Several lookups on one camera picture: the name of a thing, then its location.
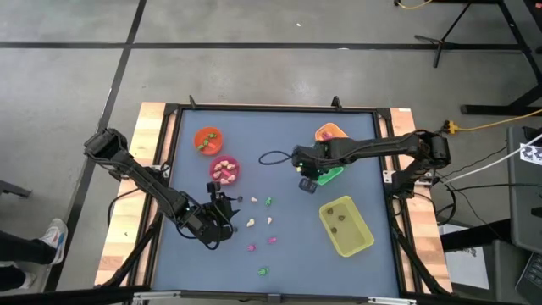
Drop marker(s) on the green rectangular basket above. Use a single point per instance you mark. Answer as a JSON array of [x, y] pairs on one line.
[[332, 177]]

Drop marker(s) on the orange round bowl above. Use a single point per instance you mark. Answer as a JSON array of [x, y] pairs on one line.
[[201, 134]]

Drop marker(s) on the yellow rectangular bin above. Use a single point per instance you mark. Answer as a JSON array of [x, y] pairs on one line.
[[351, 241]]

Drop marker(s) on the silver metal bracket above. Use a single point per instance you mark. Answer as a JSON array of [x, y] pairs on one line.
[[156, 295], [391, 301]]

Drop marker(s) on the grey cabinet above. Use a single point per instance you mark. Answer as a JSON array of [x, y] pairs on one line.
[[525, 203]]

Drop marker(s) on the black table frame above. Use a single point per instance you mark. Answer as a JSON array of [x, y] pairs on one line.
[[275, 108]]

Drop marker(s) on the black tripod stand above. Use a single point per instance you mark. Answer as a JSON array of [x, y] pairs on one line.
[[442, 41]]

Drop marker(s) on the dark grey floor bracket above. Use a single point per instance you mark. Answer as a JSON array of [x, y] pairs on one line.
[[12, 188]]

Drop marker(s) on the black keyboard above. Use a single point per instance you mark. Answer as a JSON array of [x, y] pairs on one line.
[[531, 275]]

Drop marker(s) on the white marker tag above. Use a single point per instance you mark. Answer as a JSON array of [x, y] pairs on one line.
[[531, 153]]

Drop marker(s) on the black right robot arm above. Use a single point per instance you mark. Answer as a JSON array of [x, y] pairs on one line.
[[381, 146]]

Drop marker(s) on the person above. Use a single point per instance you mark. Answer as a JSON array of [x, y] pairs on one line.
[[25, 252]]

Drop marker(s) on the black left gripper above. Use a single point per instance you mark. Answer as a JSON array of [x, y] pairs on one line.
[[211, 222]]

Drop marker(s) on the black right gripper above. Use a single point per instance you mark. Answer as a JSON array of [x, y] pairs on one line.
[[313, 161]]

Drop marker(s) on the white box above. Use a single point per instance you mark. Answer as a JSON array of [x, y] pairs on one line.
[[466, 267]]

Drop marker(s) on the black desk leg frame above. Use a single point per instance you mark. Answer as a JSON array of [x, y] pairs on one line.
[[482, 109]]

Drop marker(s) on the pink foam skeleton figure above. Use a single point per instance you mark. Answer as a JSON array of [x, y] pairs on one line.
[[271, 240], [326, 135], [251, 247]]

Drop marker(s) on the yellow power plug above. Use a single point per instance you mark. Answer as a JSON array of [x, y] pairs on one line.
[[451, 126]]

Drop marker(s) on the blue-grey table mat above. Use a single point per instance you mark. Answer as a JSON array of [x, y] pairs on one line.
[[296, 262]]

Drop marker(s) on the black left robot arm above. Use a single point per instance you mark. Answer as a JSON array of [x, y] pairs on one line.
[[139, 178]]

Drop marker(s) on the orange rectangular basket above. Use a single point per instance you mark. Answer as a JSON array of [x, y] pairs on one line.
[[332, 129]]

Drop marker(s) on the pink round bowl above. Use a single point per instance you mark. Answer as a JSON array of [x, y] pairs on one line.
[[224, 185]]

